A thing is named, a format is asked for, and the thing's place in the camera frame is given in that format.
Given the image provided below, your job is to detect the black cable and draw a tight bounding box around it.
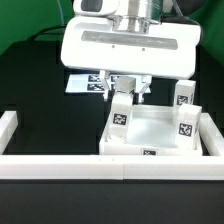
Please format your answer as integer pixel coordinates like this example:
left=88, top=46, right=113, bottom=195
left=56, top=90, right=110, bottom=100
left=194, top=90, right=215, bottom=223
left=27, top=23, right=68, bottom=42

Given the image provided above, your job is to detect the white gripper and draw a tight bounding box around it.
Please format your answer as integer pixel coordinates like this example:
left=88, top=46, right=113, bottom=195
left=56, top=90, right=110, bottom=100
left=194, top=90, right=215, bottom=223
left=61, top=16, right=201, bottom=103

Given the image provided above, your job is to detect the white square table top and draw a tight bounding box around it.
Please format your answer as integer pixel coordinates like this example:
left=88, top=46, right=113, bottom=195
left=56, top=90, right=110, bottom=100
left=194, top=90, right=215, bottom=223
left=99, top=105, right=203, bottom=156

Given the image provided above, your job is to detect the white U-shaped obstacle fence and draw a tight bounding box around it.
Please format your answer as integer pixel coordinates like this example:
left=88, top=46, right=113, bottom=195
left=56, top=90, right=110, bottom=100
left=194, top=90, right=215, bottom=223
left=0, top=113, right=224, bottom=180

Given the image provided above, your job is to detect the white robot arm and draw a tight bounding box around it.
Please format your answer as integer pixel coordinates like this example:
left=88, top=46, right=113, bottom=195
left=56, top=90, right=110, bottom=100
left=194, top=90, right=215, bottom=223
left=61, top=0, right=202, bottom=95

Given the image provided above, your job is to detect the white marker sheet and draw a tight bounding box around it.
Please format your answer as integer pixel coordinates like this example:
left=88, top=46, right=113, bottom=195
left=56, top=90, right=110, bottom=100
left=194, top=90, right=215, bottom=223
left=65, top=74, right=146, bottom=93

